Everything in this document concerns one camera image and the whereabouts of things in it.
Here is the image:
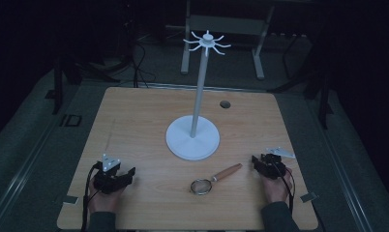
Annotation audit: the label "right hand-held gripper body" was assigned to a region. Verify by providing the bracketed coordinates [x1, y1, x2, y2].
[257, 147, 296, 181]

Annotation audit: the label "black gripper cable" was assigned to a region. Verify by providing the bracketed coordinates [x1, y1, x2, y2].
[80, 161, 103, 232]
[272, 157, 296, 216]

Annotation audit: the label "white hook stand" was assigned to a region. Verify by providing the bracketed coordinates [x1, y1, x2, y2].
[165, 29, 232, 161]

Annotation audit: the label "person's right hand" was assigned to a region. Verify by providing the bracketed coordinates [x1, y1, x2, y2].
[260, 167, 294, 205]

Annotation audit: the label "black metal stand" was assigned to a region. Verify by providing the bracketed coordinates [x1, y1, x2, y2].
[268, 28, 335, 131]
[45, 18, 135, 116]

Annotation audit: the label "grey tape strip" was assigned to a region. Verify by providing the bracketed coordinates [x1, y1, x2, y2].
[62, 194, 79, 206]
[299, 191, 319, 204]

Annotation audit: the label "person's left hand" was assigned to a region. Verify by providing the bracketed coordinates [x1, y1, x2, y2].
[87, 178, 126, 215]

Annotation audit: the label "white metal desk frame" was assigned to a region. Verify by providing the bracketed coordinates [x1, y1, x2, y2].
[180, 0, 277, 81]

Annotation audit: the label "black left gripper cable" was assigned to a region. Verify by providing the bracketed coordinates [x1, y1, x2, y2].
[80, 161, 103, 232]

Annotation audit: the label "wooden-handled magnifying glass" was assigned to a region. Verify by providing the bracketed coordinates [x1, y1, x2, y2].
[190, 162, 244, 196]

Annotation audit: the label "black floor cables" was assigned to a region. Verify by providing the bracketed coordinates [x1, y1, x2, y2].
[130, 18, 158, 89]

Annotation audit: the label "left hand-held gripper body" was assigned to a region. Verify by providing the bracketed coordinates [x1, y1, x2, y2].
[92, 153, 128, 195]

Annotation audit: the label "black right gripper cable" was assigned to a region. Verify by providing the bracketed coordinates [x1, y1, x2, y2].
[272, 157, 296, 216]

